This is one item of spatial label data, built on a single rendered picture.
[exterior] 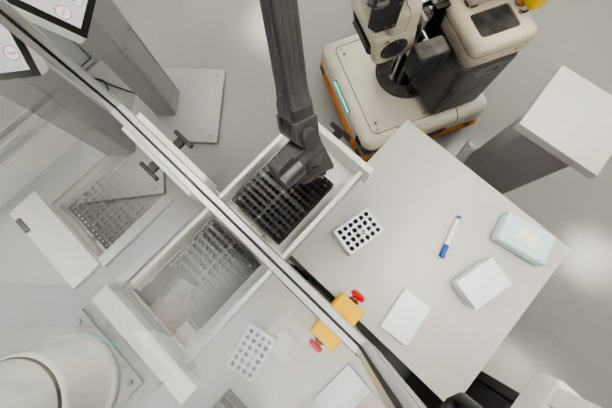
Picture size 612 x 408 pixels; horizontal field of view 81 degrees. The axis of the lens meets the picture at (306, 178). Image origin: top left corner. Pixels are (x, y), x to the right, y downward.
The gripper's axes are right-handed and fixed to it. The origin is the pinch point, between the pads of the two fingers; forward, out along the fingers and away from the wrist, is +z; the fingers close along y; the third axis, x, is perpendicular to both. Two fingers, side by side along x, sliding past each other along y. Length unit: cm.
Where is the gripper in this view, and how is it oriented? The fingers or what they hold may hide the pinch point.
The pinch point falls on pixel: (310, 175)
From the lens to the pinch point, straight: 96.7
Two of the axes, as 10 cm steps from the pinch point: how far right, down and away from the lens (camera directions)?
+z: 0.1, 3.0, 9.5
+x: -4.1, -8.7, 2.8
